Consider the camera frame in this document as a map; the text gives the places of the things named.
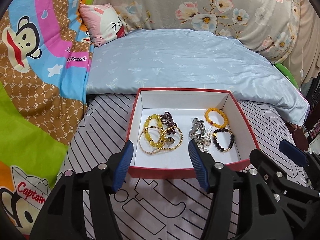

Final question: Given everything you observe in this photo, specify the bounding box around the white cable with switch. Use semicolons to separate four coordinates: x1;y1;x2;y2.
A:
298;42;306;86

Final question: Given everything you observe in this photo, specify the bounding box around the pink rabbit pillow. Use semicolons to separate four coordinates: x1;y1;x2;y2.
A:
79;3;126;47

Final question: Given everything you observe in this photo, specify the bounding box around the dark brown bead bracelet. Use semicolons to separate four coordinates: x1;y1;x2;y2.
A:
212;128;235;153

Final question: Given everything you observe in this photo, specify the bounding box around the silver filigree pendant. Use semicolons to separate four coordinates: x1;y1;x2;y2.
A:
196;127;213;153

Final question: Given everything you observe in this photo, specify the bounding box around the red cardboard box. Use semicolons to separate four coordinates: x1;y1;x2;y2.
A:
127;88;259;179

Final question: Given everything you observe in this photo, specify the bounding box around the gold small bead bracelet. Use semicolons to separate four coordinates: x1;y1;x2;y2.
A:
158;126;184;152

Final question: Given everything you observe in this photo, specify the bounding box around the beige curtain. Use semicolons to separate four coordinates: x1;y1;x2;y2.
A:
283;0;319;83

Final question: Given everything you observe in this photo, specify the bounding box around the yellow chunky bead bracelet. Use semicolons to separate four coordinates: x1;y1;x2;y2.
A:
142;114;166;149

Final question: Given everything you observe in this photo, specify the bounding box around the light blue blanket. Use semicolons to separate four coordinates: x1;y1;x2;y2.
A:
86;29;310;126

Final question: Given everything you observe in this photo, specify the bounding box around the rose gold bangle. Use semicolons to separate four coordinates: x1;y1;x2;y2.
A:
138;126;165;155

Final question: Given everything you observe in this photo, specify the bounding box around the grey lined bed sheet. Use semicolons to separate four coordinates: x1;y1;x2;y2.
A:
60;94;306;239

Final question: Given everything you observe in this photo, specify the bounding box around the orange bead bracelet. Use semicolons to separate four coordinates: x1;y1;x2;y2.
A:
204;107;229;129

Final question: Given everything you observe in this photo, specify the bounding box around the cartoon monkey colourful quilt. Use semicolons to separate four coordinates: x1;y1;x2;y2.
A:
1;0;93;237

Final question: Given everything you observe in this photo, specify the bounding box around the green plastic object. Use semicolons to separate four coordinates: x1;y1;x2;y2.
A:
274;63;299;89

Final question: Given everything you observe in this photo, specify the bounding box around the grey floral duvet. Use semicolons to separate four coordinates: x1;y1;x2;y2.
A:
93;0;300;63

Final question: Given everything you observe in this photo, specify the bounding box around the silver blue dial wristwatch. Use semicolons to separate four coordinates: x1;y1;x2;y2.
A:
189;117;206;140

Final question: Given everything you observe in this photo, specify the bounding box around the purple garnet bead bracelet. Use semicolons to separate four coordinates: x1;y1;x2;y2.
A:
159;111;179;131

